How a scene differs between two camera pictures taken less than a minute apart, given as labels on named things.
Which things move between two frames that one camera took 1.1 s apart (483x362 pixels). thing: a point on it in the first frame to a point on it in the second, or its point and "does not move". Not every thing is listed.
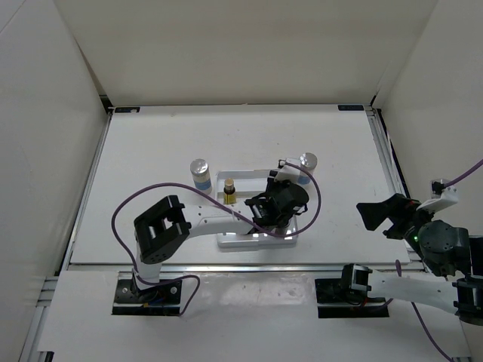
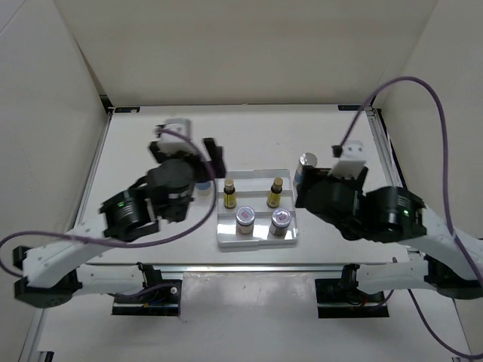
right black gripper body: (408, 218) to (311, 175)
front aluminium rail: (247, 268) does not move
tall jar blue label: (309, 161) does not move
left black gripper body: (273, 187) to (200, 174)
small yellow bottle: (229, 197) does not move
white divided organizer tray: (238, 185) does not move
